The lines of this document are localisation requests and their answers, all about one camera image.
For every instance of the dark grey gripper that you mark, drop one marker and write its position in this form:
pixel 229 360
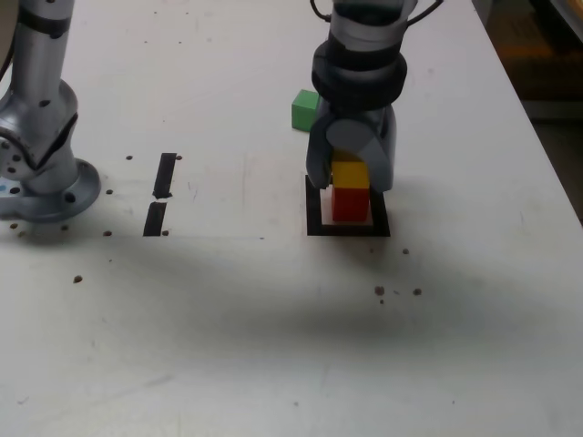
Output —
pixel 369 116

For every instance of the black tape strip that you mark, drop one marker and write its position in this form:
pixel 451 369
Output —
pixel 165 175

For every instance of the yellow cube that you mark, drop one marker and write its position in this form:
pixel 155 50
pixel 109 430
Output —
pixel 350 175

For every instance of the green cube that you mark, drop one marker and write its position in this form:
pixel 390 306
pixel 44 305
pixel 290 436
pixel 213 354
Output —
pixel 303 111

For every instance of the red cube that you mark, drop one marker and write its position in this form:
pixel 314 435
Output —
pixel 350 205

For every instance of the black tape square outline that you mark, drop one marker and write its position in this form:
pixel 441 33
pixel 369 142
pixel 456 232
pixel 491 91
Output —
pixel 346 230

